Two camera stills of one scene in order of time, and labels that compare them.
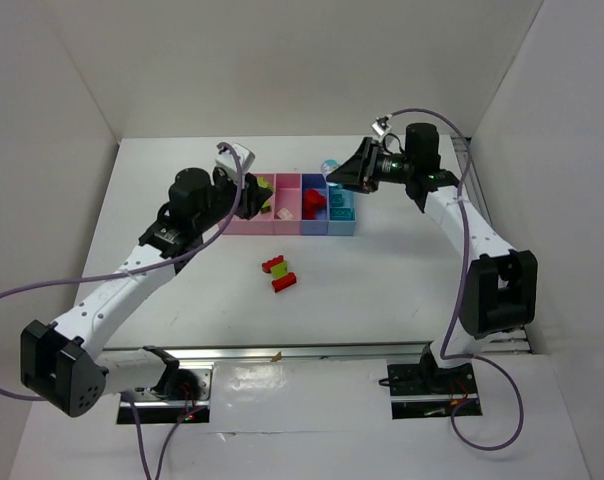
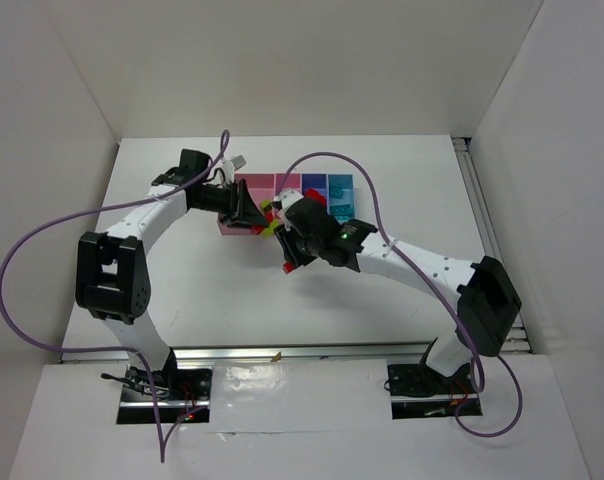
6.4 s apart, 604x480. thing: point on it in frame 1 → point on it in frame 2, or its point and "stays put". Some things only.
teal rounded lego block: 328,165 → 341,210
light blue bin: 342,218 stays put
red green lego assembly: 281,277 → 268,230
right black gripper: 370,165 → 286,246
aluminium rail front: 289,351 stays put
